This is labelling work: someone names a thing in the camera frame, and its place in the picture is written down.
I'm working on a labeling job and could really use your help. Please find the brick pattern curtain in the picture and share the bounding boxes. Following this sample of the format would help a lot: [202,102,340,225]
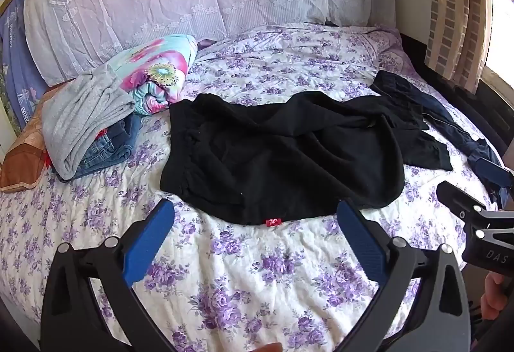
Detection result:
[425,0,492,93]

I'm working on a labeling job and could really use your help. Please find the grey folded garment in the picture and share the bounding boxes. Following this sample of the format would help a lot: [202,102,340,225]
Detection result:
[42,63,137,181]

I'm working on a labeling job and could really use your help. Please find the person's right hand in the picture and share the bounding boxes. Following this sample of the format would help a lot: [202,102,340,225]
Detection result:
[480,272,514,321]

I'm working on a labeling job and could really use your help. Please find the blue printed cloth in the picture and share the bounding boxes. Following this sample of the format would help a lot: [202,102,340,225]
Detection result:
[0,0,47,132]

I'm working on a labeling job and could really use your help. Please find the orange brown pillow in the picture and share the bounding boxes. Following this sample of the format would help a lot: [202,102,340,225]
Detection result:
[0,85,61,192]

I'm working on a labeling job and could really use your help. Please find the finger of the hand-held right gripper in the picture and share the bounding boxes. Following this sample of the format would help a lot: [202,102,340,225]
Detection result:
[436,180,495,234]
[471,156,514,212]

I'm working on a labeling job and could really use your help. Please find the folded blue jeans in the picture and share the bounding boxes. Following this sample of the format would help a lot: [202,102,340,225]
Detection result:
[74,115,142,179]

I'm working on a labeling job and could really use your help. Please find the colourful floral rolled blanket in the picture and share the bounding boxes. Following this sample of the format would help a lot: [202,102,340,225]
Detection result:
[108,35,198,117]

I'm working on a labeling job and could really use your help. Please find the navy striped track pants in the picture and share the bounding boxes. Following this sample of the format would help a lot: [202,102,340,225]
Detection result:
[369,70,502,180]

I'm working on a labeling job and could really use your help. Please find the dark bed frame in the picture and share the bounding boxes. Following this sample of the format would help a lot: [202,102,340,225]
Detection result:
[397,31,514,172]

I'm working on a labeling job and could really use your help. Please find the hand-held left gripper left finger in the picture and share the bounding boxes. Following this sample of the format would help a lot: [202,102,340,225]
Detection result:
[40,198,176,352]

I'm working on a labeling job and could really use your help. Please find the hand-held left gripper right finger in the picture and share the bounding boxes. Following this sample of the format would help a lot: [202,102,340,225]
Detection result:
[333,197,472,352]

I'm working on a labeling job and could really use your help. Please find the purple floral bed quilt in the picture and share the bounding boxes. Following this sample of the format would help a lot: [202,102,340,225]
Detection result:
[0,23,499,352]

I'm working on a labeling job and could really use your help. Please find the bright window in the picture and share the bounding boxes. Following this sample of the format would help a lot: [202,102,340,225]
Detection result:
[482,0,514,104]

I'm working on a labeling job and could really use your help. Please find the black pants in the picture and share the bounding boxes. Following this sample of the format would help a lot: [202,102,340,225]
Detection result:
[160,92,454,226]

